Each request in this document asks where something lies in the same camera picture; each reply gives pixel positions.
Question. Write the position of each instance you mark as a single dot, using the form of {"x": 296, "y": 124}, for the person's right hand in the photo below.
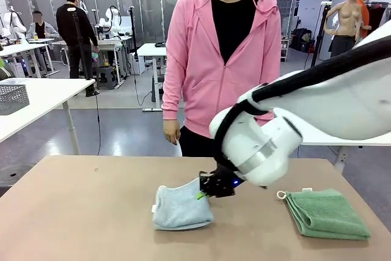
{"x": 171, "y": 131}

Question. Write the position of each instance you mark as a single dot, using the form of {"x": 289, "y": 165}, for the black light stand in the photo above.
{"x": 319, "y": 38}

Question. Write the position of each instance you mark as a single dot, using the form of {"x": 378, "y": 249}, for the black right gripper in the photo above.
{"x": 223, "y": 184}

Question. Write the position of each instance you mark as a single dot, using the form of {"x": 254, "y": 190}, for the man in black with cap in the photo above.
{"x": 73, "y": 28}

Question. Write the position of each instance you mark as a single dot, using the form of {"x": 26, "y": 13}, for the seated person in grey jacket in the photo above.
{"x": 39, "y": 30}

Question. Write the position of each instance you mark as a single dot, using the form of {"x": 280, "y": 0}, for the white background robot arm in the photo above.
{"x": 13, "y": 27}
{"x": 109, "y": 18}

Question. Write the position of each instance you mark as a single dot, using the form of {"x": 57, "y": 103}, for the black item on desk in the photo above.
{"x": 160, "y": 44}

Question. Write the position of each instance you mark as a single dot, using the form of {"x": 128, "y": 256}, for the person's right forearm pink sleeve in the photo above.
{"x": 171, "y": 99}

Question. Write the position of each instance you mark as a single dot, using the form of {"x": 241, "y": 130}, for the bare skin-tone mannequin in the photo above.
{"x": 346, "y": 16}

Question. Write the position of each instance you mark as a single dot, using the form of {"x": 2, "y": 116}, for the black bags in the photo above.
{"x": 301, "y": 39}

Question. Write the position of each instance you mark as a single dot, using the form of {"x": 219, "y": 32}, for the clothes rack with dark garments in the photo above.
{"x": 377, "y": 19}

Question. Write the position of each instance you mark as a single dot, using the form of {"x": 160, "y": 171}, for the black pole stand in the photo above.
{"x": 133, "y": 28}

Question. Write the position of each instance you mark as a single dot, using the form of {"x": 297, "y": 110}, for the green towel with white loop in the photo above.
{"x": 330, "y": 215}

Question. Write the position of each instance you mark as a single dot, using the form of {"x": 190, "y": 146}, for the light grey mesh basket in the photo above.
{"x": 15, "y": 99}

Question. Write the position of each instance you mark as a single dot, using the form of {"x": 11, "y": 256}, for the white long desk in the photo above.
{"x": 21, "y": 47}

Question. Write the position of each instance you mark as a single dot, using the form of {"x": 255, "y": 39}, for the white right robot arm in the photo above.
{"x": 336, "y": 105}

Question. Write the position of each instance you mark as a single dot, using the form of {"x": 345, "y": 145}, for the white side table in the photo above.
{"x": 351, "y": 143}
{"x": 46, "y": 99}

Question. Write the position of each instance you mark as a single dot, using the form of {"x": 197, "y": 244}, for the person in pink hoodie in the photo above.
{"x": 195, "y": 59}

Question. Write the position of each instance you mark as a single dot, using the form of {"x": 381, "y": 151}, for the white shoe rack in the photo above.
{"x": 284, "y": 50}

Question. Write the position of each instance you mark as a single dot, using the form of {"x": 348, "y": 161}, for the grey step stool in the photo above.
{"x": 107, "y": 76}
{"x": 157, "y": 85}

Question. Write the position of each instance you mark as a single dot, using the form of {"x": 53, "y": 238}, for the white standing desk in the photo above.
{"x": 152, "y": 50}

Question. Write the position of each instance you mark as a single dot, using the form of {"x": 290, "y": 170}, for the light blue towel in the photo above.
{"x": 180, "y": 209}

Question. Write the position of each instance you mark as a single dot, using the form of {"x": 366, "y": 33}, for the black camera tripod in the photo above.
{"x": 91, "y": 91}

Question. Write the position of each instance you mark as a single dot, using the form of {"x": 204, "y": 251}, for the mannequin with hat, orange top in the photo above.
{"x": 363, "y": 7}

